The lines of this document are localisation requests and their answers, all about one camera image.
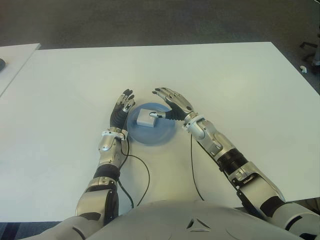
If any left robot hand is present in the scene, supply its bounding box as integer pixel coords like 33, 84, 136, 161
109, 87, 137, 131

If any neighbouring white table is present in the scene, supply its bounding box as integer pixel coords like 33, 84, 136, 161
0, 42, 41, 98

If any black office chair base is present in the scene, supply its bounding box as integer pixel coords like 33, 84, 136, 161
299, 41, 320, 67

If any thick black cable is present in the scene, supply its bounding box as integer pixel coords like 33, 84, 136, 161
117, 179, 136, 209

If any white wall charger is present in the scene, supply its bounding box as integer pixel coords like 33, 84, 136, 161
136, 108, 158, 128

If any grey robot torso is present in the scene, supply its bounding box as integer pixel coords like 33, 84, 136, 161
53, 199, 320, 240

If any thin black cable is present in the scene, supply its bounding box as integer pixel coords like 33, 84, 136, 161
121, 137, 151, 207
190, 133, 205, 201

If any blue plastic plate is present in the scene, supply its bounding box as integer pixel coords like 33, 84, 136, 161
126, 101, 177, 146

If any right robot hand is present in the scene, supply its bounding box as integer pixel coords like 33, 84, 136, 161
149, 87, 195, 122

